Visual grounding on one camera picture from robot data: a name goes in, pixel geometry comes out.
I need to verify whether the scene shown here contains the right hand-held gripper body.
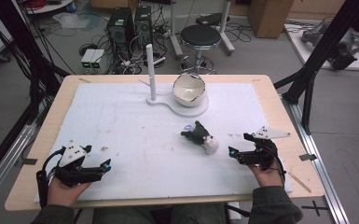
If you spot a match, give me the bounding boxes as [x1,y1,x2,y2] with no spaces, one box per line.
[242,125,292,172]

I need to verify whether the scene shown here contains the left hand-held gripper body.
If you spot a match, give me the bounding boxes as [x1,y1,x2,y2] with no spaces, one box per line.
[51,140,104,189]

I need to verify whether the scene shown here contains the person's left hand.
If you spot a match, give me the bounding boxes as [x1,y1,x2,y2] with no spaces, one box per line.
[47,176,91,208]

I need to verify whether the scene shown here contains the person's right hand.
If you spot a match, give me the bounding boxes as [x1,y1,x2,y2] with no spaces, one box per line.
[247,159,285,189]

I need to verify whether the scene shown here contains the white foam sheet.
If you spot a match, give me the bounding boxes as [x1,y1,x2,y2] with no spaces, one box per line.
[33,81,294,203]

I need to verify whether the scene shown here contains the grey tape piece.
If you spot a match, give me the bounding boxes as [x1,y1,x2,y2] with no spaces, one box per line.
[298,153,319,162]
[14,158,39,167]

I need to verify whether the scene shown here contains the wooden table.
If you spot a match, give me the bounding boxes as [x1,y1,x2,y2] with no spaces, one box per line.
[4,74,325,212]

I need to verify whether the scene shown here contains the thin wooden stick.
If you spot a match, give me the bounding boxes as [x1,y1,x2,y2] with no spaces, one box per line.
[288,171,312,194]

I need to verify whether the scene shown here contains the white stand with pole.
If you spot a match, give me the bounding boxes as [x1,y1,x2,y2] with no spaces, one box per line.
[138,43,210,119]

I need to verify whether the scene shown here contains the person's legs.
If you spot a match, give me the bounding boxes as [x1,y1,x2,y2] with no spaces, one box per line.
[91,203,228,224]

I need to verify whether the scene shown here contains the white eggshell-shaped bowl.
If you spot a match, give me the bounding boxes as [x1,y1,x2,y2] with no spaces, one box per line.
[172,72,207,108]

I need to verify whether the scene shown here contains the black tape cross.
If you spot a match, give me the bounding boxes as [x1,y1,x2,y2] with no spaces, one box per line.
[301,200,329,217]

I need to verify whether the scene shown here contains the white power supply box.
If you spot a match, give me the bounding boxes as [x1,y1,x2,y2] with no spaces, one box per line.
[80,48,97,70]
[90,49,106,71]

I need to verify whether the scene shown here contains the black round stool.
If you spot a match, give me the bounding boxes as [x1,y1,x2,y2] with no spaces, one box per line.
[178,24,223,75]

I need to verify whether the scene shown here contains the white board with robot parts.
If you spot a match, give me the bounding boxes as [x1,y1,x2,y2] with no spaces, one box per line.
[283,18,359,73]

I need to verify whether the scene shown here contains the cardboard box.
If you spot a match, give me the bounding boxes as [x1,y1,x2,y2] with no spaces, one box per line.
[247,0,296,39]

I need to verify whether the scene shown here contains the black computer tower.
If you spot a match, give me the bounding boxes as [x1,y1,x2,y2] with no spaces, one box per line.
[106,7,135,60]
[133,5,154,50]

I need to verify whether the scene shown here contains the clear plastic bag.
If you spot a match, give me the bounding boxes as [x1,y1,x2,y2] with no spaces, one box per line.
[52,11,102,32]

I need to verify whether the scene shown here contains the white round table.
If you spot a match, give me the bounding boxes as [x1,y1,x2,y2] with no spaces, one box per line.
[22,0,76,15]

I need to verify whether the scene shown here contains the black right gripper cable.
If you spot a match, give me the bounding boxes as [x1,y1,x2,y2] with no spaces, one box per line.
[269,146,287,188]

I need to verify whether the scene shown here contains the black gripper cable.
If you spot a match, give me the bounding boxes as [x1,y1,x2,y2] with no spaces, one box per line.
[269,146,287,188]
[35,147,67,209]

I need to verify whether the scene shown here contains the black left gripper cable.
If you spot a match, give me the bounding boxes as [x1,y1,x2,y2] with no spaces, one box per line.
[35,147,67,209]

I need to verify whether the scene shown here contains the aluminium rail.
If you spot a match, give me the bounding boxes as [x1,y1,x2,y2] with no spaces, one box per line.
[0,124,38,213]
[282,94,351,224]

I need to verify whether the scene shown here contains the black metal frame post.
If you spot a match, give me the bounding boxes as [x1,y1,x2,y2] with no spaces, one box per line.
[0,0,71,188]
[273,0,359,135]

